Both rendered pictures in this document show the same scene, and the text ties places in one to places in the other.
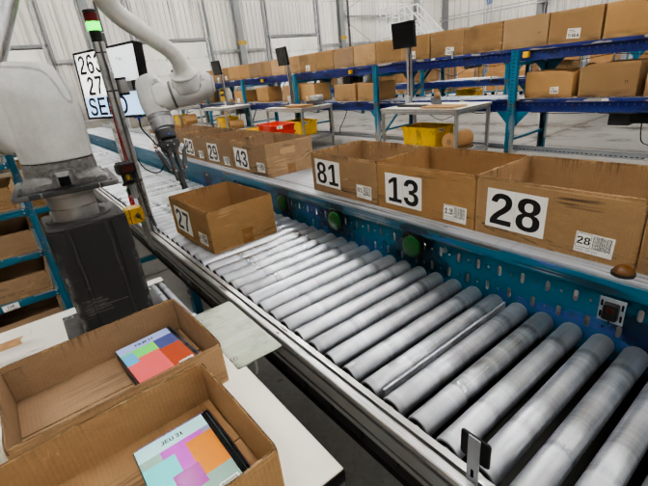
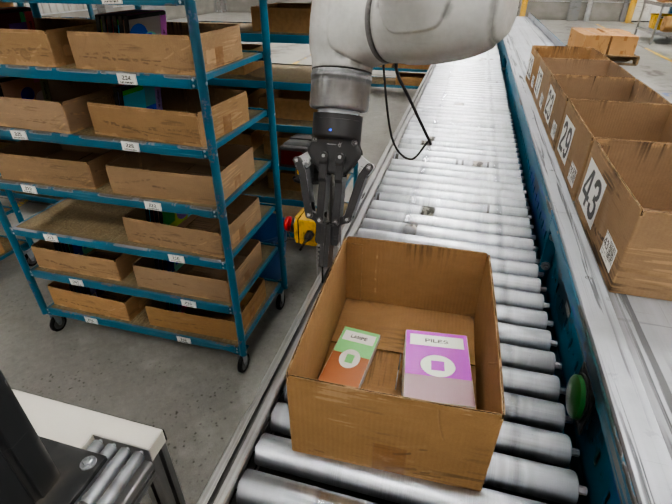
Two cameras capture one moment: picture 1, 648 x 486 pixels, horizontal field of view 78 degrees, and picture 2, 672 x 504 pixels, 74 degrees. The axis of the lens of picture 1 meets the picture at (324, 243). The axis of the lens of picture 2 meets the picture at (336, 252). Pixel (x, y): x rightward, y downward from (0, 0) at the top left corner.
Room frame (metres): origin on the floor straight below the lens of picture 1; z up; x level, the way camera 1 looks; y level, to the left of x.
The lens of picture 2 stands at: (1.21, 0.04, 1.39)
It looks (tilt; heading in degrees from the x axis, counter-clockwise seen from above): 32 degrees down; 51
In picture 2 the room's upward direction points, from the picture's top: straight up
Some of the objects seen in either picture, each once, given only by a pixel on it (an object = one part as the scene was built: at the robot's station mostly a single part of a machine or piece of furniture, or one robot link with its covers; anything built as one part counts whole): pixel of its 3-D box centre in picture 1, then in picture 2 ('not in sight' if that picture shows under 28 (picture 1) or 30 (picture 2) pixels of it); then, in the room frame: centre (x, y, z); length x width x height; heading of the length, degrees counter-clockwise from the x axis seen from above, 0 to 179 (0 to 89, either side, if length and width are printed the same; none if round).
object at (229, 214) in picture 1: (221, 213); (401, 340); (1.67, 0.43, 0.83); 0.39 x 0.29 x 0.17; 38
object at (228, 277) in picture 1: (283, 257); not in sight; (1.38, 0.16, 0.72); 0.52 x 0.05 x 0.05; 126
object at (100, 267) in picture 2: not in sight; (100, 244); (1.45, 1.95, 0.39); 0.40 x 0.30 x 0.10; 126
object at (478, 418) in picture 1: (518, 381); not in sight; (0.64, -0.37, 0.72); 0.52 x 0.05 x 0.05; 126
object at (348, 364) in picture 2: not in sight; (350, 360); (1.61, 0.50, 0.76); 0.16 x 0.07 x 0.02; 31
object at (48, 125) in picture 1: (37, 111); not in sight; (1.01, 0.63, 1.33); 0.18 x 0.16 x 0.22; 85
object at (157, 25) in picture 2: not in sight; (134, 36); (1.68, 1.63, 1.21); 0.19 x 0.13 x 0.14; 36
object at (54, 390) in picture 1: (116, 374); not in sight; (0.71, 0.48, 0.80); 0.38 x 0.28 x 0.10; 127
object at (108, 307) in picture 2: not in sight; (112, 283); (1.45, 1.95, 0.19); 0.40 x 0.30 x 0.10; 124
